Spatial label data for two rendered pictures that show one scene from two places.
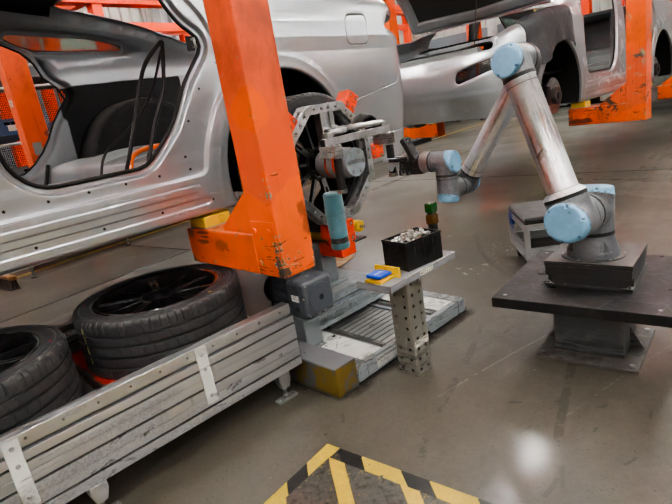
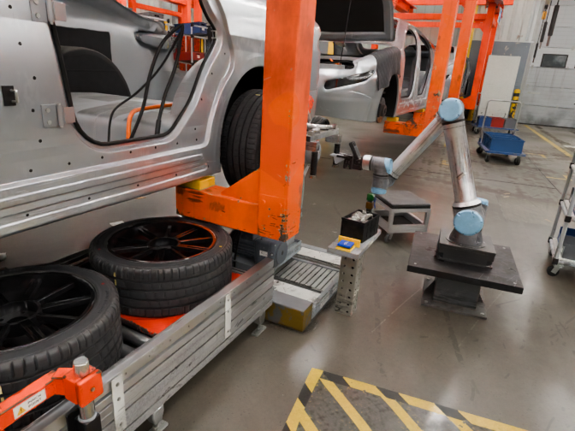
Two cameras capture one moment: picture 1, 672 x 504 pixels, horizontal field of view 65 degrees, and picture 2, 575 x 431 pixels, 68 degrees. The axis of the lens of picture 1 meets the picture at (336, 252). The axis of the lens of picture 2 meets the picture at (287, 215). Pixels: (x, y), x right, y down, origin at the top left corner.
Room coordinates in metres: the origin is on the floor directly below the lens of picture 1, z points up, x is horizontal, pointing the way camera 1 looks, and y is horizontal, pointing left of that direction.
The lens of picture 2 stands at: (0.10, 0.89, 1.34)
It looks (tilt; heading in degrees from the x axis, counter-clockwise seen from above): 20 degrees down; 338
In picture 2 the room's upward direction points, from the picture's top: 4 degrees clockwise
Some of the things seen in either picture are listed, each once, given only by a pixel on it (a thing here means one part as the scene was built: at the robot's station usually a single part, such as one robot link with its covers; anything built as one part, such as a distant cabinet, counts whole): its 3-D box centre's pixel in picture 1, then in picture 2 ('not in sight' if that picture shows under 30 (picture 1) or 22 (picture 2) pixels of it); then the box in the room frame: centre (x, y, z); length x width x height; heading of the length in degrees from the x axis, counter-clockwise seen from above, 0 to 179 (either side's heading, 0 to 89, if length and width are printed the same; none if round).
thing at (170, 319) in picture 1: (164, 315); (164, 260); (2.06, 0.75, 0.39); 0.66 x 0.66 x 0.24
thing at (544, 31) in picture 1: (542, 36); (382, 67); (4.76, -2.07, 1.36); 0.71 x 0.30 x 0.51; 132
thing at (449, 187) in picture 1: (449, 187); (380, 183); (2.20, -0.52, 0.69); 0.12 x 0.09 x 0.12; 132
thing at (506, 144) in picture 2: not in sight; (503, 131); (5.61, -5.13, 0.48); 1.00 x 0.61 x 0.96; 143
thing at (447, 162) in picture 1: (444, 161); (381, 165); (2.20, -0.51, 0.80); 0.12 x 0.09 x 0.10; 42
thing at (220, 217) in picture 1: (210, 219); (198, 181); (2.35, 0.54, 0.71); 0.14 x 0.14 x 0.05; 42
